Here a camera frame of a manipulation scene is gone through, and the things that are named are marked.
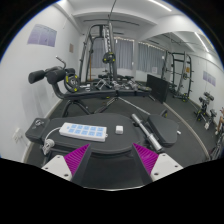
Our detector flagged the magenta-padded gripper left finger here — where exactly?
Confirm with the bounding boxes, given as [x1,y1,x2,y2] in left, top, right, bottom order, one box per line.
[41,143,92,187]

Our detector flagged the black weight bench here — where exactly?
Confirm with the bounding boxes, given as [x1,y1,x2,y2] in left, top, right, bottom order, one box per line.
[28,56,153,116]

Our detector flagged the white ceiling strip lights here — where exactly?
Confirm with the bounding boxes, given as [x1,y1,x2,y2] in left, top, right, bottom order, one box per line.
[58,0,211,53]

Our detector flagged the metal key ring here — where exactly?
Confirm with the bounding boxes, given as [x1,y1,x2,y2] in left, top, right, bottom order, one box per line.
[33,118,46,129]

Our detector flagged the silver barbell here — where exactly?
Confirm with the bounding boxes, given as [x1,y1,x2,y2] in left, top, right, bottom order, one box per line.
[116,96,163,152]

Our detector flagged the small black pad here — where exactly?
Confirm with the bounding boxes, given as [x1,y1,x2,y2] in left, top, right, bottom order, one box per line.
[25,117,51,145]

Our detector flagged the white wall socket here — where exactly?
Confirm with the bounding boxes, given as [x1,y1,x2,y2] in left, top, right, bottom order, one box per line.
[12,127,24,144]

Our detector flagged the small purple wall poster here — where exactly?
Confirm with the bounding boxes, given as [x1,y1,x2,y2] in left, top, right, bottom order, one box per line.
[202,70,217,87]

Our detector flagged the white power cable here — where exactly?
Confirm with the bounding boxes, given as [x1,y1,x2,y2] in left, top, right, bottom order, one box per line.
[42,126,63,156]

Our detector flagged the dumbbell stand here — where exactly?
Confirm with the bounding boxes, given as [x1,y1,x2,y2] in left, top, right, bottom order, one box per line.
[194,91,218,129]

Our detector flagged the black power rack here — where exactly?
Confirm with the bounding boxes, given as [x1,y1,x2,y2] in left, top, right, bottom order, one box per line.
[161,50,194,103]

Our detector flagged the black box panel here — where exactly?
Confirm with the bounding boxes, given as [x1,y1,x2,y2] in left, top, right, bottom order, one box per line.
[145,73,170,104]

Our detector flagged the grey window curtain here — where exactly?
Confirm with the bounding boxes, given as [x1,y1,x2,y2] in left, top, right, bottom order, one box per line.
[91,38,134,71]
[138,42,167,74]

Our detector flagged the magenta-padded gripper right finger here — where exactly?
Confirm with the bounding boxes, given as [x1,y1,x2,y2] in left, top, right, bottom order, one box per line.
[132,142,185,185]

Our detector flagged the grey smith machine rack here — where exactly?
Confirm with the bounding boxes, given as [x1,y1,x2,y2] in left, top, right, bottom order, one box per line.
[78,23,141,88]

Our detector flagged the black seat pad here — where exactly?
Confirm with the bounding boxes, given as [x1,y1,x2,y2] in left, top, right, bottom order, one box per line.
[147,114,180,148]

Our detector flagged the chrome dumbbells group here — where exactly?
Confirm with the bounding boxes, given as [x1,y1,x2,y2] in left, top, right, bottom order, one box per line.
[96,73,151,93]

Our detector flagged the black yellow-marked weight plate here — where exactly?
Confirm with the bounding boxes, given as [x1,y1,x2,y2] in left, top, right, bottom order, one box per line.
[64,72,81,93]
[102,51,117,64]

